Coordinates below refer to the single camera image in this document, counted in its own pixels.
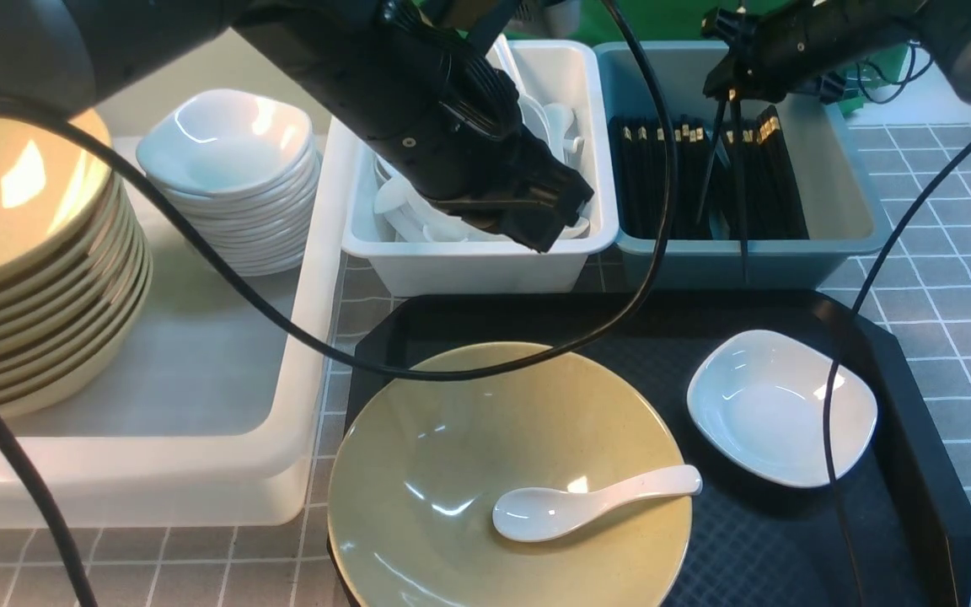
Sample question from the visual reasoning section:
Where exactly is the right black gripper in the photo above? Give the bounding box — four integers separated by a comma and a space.
701, 1, 916, 104

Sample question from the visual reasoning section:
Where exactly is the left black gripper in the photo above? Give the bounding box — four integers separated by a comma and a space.
353, 34, 594, 252

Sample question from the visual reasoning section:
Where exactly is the black chopstick gold band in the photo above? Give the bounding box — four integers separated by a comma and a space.
696, 97, 727, 226

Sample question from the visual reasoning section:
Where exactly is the white square sauce dish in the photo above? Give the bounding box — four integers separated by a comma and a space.
686, 330, 831, 489

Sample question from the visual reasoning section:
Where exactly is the yellow noodle bowl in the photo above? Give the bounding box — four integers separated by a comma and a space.
328, 354, 693, 606

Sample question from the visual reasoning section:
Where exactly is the white ceramic soup spoon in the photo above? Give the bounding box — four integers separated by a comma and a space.
492, 465, 704, 543

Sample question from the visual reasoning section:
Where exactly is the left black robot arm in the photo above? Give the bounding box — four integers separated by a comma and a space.
0, 1, 594, 253

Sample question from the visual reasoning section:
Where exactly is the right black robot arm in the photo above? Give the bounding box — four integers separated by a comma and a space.
701, 1, 971, 104

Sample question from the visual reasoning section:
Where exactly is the stack of yellow noodle bowls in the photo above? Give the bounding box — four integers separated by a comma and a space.
0, 118, 153, 418

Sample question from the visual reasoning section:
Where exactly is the white plastic spoon bin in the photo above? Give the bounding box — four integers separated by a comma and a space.
320, 40, 619, 298

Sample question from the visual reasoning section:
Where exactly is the green cloth backdrop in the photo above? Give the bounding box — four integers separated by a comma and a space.
571, 1, 925, 115

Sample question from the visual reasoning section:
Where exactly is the blue plastic chopstick bin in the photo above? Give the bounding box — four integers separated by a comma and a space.
593, 41, 893, 289

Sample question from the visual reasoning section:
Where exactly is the pile of black chopsticks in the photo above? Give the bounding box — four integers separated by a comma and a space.
609, 106, 810, 241

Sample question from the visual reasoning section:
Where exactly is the stack of white sauce dishes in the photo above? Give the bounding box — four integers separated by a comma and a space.
136, 89, 323, 277

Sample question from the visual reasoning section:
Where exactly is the large white plastic tub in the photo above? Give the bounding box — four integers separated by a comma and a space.
0, 34, 360, 530

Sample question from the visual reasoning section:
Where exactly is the black plastic serving tray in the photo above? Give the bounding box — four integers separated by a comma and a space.
325, 291, 971, 607

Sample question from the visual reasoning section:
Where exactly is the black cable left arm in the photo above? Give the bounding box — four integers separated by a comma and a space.
0, 0, 679, 607

